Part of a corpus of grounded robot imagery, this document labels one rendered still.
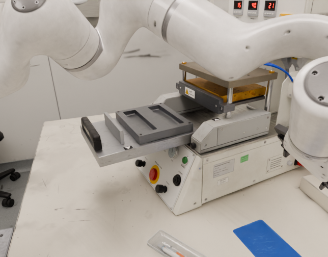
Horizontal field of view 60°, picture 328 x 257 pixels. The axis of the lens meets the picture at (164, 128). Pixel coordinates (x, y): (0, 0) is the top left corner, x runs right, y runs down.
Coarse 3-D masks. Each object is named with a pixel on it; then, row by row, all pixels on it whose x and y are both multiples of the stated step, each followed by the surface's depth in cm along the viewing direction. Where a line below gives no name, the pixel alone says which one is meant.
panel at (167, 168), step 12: (144, 156) 101; (156, 156) 94; (168, 156) 89; (180, 156) 83; (192, 156) 79; (144, 168) 99; (156, 168) 93; (168, 168) 87; (180, 168) 82; (156, 180) 91; (168, 180) 86; (180, 180) 81; (168, 192) 85; (168, 204) 84
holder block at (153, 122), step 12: (132, 108) 92; (144, 108) 91; (156, 108) 94; (168, 108) 91; (120, 120) 86; (132, 120) 86; (144, 120) 85; (156, 120) 82; (168, 120) 86; (180, 120) 82; (132, 132) 77; (144, 132) 75; (156, 132) 75; (168, 132) 77; (180, 132) 79
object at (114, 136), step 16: (80, 128) 87; (96, 128) 84; (112, 128) 80; (112, 144) 75; (128, 144) 75; (144, 144) 74; (160, 144) 76; (176, 144) 79; (96, 160) 73; (112, 160) 71
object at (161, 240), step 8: (160, 232) 73; (152, 240) 70; (160, 240) 70; (168, 240) 70; (176, 240) 70; (160, 248) 68; (168, 248) 68; (176, 248) 68; (184, 248) 68; (192, 248) 68; (176, 256) 66; (184, 256) 66; (192, 256) 66; (200, 256) 66
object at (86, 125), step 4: (84, 120) 80; (88, 120) 80; (84, 124) 79; (88, 124) 77; (92, 124) 78; (84, 128) 83; (88, 128) 75; (92, 128) 75; (88, 132) 75; (92, 132) 73; (96, 132) 73; (92, 136) 71; (96, 136) 71; (92, 140) 72; (96, 140) 71; (100, 140) 71; (96, 144) 71; (100, 144) 72; (96, 148) 72; (100, 148) 72
